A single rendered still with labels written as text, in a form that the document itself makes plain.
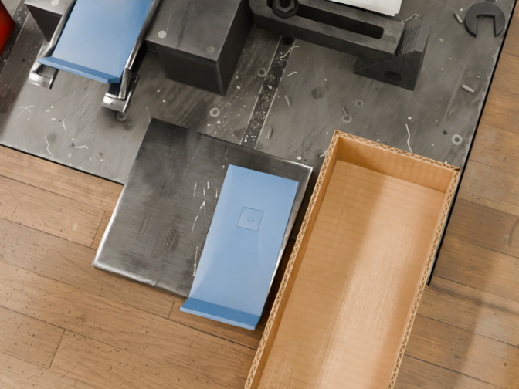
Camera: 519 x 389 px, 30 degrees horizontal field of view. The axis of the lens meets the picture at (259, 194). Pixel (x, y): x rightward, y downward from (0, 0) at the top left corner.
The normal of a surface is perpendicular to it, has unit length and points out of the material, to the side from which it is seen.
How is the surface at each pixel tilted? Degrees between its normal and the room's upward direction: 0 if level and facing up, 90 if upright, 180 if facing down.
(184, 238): 0
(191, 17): 0
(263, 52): 0
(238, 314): 60
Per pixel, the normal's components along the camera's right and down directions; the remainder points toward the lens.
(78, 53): -0.06, -0.30
